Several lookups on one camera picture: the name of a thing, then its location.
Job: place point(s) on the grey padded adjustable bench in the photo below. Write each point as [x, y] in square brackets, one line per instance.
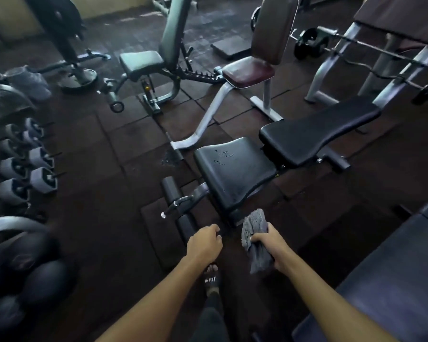
[142, 62]

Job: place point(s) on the maroon seat white frame bench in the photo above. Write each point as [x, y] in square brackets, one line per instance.
[248, 72]

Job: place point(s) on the plate loaded machine stand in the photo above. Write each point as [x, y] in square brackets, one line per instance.
[66, 49]

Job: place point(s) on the white frame preacher bench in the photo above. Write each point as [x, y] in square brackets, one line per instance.
[396, 14]

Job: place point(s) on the person's dark trouser leg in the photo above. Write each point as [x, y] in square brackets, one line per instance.
[210, 320]

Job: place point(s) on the person's right fingers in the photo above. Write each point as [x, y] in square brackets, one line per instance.
[259, 239]

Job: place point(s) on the person's right forearm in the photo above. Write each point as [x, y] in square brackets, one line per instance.
[328, 302]

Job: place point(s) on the black rubber floor pad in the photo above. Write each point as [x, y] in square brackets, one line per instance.
[231, 46]

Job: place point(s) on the row of grey dumbbells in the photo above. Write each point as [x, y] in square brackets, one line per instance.
[39, 158]

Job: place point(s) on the black adjustable weight bench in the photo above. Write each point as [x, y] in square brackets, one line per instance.
[235, 170]

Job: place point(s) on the barbell with black plate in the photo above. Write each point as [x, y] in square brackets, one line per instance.
[309, 44]

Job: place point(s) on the person's left fingers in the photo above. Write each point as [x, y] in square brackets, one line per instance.
[214, 230]

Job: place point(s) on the silver dumbbell rack rail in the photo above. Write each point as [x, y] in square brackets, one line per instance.
[14, 224]

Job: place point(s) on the clear plastic bag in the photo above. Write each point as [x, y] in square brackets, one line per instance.
[28, 81]

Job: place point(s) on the black sandal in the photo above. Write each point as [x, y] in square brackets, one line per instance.
[211, 280]

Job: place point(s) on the dark blue padded bench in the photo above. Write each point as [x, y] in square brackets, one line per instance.
[388, 281]

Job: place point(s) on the person's left hand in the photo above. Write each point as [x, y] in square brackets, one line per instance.
[204, 245]

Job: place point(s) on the chrome curl bar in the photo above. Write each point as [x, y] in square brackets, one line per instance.
[371, 72]

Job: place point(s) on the grey cleaning cloth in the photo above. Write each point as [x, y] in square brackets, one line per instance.
[254, 224]

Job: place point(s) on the person's left forearm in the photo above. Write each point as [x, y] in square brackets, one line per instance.
[157, 306]

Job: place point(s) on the black round weights pile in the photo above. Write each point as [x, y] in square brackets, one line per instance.
[25, 281]

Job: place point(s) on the person's right hand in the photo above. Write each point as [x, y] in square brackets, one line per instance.
[273, 250]

